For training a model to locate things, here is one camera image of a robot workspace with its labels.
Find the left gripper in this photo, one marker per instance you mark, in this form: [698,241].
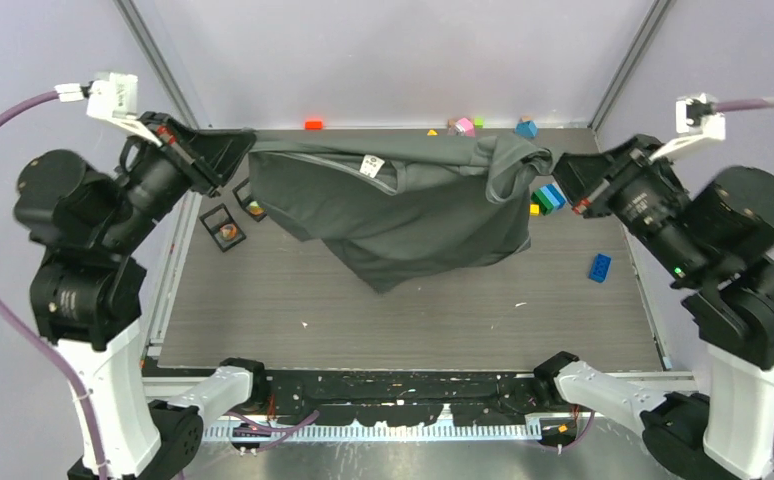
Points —
[209,156]

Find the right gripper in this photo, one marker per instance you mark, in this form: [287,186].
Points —
[580,175]

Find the grey t-shirt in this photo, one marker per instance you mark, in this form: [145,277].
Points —
[402,206]

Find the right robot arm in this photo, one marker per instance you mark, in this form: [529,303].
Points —
[716,246]

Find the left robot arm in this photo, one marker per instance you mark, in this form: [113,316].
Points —
[85,295]

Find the black brooch box far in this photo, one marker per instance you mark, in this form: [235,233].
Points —
[244,197]

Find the black brooch box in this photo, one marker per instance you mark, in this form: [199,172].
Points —
[222,228]
[244,197]

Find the black brooch box near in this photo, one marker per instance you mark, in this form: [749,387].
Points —
[222,228]

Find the stacked blue green bricks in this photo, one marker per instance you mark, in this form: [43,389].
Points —
[549,198]

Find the blue triangular block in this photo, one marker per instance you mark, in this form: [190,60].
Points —
[527,128]

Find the blue flat brick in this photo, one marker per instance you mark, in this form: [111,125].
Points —
[600,268]

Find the pink metronome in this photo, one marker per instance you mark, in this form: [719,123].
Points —
[462,127]

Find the red block by wall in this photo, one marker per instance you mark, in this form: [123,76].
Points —
[314,124]

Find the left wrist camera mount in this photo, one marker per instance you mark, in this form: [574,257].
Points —
[113,98]

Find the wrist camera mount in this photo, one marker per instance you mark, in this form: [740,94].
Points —
[113,98]
[697,125]

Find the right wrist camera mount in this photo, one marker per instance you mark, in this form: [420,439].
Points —
[697,125]

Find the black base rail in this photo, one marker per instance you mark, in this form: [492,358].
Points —
[415,405]

